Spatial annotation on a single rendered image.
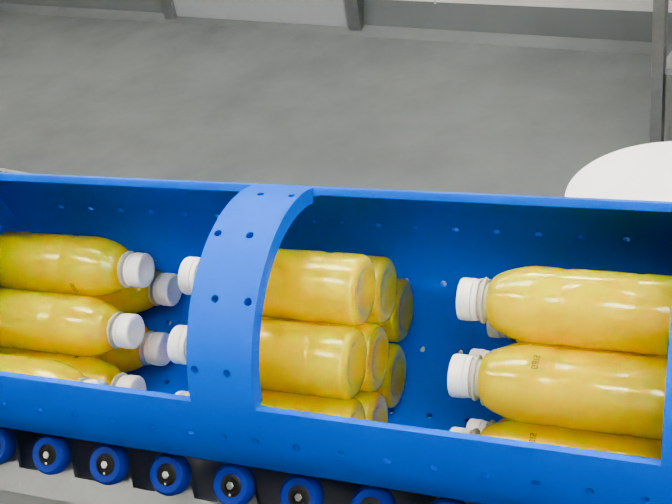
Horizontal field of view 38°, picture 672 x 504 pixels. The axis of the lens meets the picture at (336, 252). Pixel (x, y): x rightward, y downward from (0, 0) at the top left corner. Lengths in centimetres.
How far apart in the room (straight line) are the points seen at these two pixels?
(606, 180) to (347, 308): 50
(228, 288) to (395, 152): 284
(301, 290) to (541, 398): 24
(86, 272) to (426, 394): 40
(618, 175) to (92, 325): 68
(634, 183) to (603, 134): 240
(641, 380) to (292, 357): 31
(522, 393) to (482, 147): 284
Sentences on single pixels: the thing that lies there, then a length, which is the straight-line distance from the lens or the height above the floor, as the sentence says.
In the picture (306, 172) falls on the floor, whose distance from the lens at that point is 365.
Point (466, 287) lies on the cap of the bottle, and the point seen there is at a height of 117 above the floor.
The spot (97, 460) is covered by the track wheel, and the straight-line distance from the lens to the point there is 110.
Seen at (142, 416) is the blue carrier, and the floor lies 108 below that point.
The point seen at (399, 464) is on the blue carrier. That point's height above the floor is 107.
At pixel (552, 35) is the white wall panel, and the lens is 450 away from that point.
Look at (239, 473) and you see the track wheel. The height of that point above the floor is 98.
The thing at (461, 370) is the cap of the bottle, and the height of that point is 112.
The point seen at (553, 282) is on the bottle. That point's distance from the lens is 86.
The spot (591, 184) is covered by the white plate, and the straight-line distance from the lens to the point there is 129.
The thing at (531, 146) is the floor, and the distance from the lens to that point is 363.
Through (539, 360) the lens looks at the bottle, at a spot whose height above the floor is 113.
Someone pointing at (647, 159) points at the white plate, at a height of 104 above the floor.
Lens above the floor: 168
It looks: 32 degrees down
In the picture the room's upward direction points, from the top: 10 degrees counter-clockwise
